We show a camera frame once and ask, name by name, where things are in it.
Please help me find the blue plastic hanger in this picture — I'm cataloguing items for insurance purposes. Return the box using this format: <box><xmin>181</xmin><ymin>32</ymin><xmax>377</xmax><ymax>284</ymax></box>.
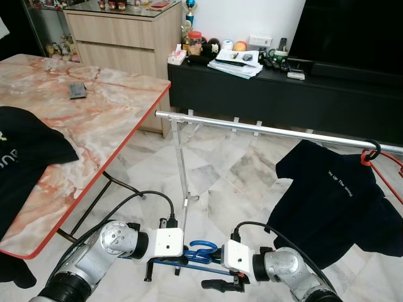
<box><xmin>123</xmin><ymin>239</ymin><xmax>243</xmax><ymax>277</ymax></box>

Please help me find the navy T-shirt white print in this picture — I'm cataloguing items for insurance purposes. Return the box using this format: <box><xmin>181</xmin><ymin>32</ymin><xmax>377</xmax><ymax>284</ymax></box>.
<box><xmin>264</xmin><ymin>140</ymin><xmax>403</xmax><ymax>270</ymax></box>

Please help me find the black T-shirt green print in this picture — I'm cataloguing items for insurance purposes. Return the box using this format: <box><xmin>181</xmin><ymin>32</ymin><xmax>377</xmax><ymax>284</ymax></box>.
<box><xmin>0</xmin><ymin>106</ymin><xmax>81</xmax><ymax>290</ymax></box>

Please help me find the red hanger black hook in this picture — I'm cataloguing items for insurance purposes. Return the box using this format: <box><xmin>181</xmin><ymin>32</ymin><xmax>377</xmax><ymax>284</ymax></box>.
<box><xmin>360</xmin><ymin>138</ymin><xmax>383</xmax><ymax>165</ymax></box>

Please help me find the pink marble folding table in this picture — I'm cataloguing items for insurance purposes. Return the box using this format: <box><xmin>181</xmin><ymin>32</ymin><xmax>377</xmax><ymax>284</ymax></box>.
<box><xmin>0</xmin><ymin>53</ymin><xmax>173</xmax><ymax>261</ymax></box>

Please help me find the silver metal clothes rack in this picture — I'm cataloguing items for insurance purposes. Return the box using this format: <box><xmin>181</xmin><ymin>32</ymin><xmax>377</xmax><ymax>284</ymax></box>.
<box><xmin>154</xmin><ymin>110</ymin><xmax>403</xmax><ymax>218</ymax></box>

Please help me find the small black wallet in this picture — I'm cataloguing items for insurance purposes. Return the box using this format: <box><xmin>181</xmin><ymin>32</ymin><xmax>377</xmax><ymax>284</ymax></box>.
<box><xmin>67</xmin><ymin>82</ymin><xmax>87</xmax><ymax>101</ymax></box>

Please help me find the black TV console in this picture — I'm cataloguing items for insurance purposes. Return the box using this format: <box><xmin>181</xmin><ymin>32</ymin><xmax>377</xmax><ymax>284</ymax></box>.
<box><xmin>167</xmin><ymin>55</ymin><xmax>403</xmax><ymax>148</ymax></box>

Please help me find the pink tissue box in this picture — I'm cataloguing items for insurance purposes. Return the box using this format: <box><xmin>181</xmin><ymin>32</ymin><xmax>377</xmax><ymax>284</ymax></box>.
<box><xmin>168</xmin><ymin>49</ymin><xmax>188</xmax><ymax>65</ymax></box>

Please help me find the stack of papers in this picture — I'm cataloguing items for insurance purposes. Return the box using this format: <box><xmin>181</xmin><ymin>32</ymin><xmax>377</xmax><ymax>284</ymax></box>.
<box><xmin>208</xmin><ymin>49</ymin><xmax>264</xmax><ymax>79</ymax></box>

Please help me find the black plush toy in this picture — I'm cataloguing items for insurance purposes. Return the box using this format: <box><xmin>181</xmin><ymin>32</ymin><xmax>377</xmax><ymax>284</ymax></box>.
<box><xmin>205</xmin><ymin>39</ymin><xmax>221</xmax><ymax>56</ymax></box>

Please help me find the red lid jar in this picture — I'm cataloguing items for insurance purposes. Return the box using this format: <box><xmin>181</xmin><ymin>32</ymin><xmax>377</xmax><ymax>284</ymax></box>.
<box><xmin>189</xmin><ymin>30</ymin><xmax>204</xmax><ymax>55</ymax></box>

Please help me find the light wooden drawer cabinet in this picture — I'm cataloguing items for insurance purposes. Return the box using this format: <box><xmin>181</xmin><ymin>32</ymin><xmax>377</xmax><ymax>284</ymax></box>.
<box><xmin>63</xmin><ymin>0</ymin><xmax>183</xmax><ymax>136</ymax></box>

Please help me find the blue gold trophy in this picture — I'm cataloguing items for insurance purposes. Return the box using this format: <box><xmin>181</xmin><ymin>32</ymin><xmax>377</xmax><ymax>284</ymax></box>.
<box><xmin>184</xmin><ymin>0</ymin><xmax>198</xmax><ymax>30</ymax></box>

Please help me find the glass display cabinet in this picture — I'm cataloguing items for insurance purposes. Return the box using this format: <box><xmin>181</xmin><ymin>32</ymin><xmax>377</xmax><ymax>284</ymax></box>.
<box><xmin>25</xmin><ymin>0</ymin><xmax>81</xmax><ymax>64</ymax></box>

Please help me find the black television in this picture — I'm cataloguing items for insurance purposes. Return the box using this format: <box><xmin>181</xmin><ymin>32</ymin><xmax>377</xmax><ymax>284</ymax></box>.
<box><xmin>287</xmin><ymin>0</ymin><xmax>403</xmax><ymax>76</ymax></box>

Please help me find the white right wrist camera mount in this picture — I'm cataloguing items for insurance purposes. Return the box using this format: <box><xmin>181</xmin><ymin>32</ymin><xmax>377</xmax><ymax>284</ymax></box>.
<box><xmin>222</xmin><ymin>239</ymin><xmax>254</xmax><ymax>274</ymax></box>

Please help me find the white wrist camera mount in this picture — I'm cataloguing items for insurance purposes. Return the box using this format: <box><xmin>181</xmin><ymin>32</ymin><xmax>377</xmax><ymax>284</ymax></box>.
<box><xmin>148</xmin><ymin>228</ymin><xmax>184</xmax><ymax>259</ymax></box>
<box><xmin>222</xmin><ymin>239</ymin><xmax>254</xmax><ymax>274</ymax></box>

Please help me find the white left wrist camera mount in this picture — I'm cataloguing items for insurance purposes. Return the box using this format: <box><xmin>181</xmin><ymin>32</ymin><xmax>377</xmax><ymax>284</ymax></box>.
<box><xmin>148</xmin><ymin>228</ymin><xmax>184</xmax><ymax>259</ymax></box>

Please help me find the red wire hanger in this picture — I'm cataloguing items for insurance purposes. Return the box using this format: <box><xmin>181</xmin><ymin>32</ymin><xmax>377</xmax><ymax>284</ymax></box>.
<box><xmin>369</xmin><ymin>151</ymin><xmax>403</xmax><ymax>205</ymax></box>

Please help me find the white wall socket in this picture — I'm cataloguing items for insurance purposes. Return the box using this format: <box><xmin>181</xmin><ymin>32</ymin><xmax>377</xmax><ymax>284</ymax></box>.
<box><xmin>249</xmin><ymin>35</ymin><xmax>273</xmax><ymax>49</ymax></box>

